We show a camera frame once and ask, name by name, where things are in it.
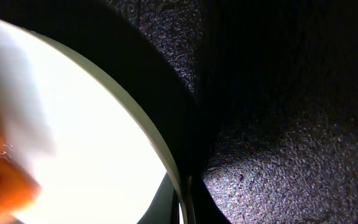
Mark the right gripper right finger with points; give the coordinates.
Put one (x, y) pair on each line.
(201, 207)

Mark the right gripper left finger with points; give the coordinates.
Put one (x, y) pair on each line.
(164, 208)

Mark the mint plate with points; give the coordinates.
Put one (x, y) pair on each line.
(93, 150)

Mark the orange green sponge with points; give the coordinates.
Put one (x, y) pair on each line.
(18, 190)

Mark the black round tray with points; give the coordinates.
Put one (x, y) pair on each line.
(97, 33)

